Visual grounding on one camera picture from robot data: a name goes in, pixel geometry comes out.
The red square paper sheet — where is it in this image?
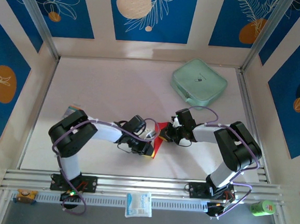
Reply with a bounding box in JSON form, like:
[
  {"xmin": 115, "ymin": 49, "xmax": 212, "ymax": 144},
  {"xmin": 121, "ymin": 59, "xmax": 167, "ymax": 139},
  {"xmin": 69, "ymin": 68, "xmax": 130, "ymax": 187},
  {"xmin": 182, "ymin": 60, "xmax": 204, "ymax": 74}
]
[{"xmin": 150, "ymin": 120, "xmax": 170, "ymax": 160}]

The white wipes packet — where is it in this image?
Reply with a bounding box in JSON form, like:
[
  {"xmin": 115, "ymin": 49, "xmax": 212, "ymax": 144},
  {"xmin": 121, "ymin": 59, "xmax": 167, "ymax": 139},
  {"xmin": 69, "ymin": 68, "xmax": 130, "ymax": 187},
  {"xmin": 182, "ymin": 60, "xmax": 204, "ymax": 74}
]
[{"xmin": 124, "ymin": 190, "xmax": 154, "ymax": 220}]

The mint green zip pouch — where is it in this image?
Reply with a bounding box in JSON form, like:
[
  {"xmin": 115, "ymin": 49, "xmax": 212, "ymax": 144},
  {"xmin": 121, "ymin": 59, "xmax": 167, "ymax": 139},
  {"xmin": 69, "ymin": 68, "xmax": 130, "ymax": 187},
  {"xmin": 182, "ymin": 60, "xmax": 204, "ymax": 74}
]
[{"xmin": 168, "ymin": 56, "xmax": 230, "ymax": 113}]

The small colourful paper packet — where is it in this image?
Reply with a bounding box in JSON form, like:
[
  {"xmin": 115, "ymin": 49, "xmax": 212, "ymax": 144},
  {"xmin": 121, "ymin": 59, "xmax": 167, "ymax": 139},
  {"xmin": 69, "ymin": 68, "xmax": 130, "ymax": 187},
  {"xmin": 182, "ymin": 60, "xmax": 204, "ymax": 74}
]
[{"xmin": 62, "ymin": 101, "xmax": 85, "ymax": 119}]

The yellow blue small toy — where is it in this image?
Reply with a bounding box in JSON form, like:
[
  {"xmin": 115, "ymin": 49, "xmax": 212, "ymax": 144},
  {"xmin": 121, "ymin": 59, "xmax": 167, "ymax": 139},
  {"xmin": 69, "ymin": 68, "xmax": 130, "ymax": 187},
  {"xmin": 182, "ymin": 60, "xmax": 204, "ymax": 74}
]
[{"xmin": 12, "ymin": 188, "xmax": 39, "ymax": 205}]

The grey metal bracket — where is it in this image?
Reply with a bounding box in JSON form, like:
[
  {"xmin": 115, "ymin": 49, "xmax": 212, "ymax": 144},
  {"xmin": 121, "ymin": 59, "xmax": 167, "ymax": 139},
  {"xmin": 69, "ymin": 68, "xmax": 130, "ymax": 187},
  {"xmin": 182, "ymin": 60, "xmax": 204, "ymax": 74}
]
[{"xmin": 169, "ymin": 115, "xmax": 182, "ymax": 128}]

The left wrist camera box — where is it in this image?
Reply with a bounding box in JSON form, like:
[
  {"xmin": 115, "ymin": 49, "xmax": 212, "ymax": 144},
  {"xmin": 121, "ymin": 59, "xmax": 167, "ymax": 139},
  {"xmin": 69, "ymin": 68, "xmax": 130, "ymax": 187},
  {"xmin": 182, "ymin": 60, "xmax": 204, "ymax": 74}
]
[{"xmin": 141, "ymin": 126, "xmax": 158, "ymax": 142}]

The aluminium mounting rail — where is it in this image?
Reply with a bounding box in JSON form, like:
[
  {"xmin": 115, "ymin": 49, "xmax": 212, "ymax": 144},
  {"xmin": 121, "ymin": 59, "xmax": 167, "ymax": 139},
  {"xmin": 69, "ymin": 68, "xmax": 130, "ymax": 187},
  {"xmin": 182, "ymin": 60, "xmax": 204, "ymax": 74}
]
[{"xmin": 0, "ymin": 162, "xmax": 287, "ymax": 210}]

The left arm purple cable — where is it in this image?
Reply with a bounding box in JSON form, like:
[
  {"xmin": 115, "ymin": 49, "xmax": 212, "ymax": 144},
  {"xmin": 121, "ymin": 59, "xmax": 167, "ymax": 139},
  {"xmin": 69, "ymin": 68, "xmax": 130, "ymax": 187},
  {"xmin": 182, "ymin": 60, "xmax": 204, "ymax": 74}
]
[{"xmin": 46, "ymin": 110, "xmax": 162, "ymax": 222}]

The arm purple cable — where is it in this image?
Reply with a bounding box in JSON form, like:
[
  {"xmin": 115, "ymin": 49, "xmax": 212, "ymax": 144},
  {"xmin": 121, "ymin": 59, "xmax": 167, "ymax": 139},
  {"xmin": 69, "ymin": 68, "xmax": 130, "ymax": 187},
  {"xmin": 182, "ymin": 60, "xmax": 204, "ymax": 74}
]
[
  {"xmin": 46, "ymin": 110, "xmax": 162, "ymax": 222},
  {"xmin": 179, "ymin": 104, "xmax": 265, "ymax": 223}
]

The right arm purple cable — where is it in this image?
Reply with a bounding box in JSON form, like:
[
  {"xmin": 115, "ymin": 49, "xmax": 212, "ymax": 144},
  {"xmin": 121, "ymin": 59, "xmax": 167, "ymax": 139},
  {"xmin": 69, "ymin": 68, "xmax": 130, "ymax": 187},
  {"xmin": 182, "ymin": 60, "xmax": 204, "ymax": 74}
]
[{"xmin": 179, "ymin": 104, "xmax": 265, "ymax": 223}]

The white slotted cable duct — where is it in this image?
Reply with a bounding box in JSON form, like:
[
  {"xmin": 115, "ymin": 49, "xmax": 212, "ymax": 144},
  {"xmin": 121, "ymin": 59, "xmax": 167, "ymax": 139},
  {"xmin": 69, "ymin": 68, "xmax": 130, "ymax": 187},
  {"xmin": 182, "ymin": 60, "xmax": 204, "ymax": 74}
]
[{"xmin": 10, "ymin": 186, "xmax": 210, "ymax": 216}]

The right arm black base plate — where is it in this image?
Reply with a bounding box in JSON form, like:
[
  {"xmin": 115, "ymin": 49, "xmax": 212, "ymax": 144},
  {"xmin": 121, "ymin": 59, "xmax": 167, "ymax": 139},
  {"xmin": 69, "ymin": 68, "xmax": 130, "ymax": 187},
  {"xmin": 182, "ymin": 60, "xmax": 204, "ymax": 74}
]
[{"xmin": 188, "ymin": 181, "xmax": 236, "ymax": 202}]

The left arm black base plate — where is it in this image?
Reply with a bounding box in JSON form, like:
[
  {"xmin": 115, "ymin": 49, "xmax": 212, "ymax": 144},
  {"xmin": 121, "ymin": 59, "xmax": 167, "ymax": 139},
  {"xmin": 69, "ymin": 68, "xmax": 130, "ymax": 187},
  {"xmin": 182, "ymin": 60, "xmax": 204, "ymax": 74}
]
[{"xmin": 49, "ymin": 173, "xmax": 98, "ymax": 194}]

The black control board with wires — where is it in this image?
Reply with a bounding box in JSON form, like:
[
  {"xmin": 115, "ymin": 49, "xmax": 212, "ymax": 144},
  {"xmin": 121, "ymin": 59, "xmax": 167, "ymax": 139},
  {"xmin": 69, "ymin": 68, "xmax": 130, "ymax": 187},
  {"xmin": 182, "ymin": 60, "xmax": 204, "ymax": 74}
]
[
  {"xmin": 59, "ymin": 190, "xmax": 83, "ymax": 203},
  {"xmin": 206, "ymin": 202, "xmax": 227, "ymax": 220}
]

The aluminium frame post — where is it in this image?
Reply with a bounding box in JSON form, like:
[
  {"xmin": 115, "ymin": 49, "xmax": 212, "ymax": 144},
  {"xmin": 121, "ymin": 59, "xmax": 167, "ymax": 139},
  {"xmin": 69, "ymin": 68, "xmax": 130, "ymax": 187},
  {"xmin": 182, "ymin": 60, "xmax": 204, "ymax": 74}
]
[
  {"xmin": 7, "ymin": 0, "xmax": 65, "ymax": 60},
  {"xmin": 240, "ymin": 0, "xmax": 297, "ymax": 76}
]

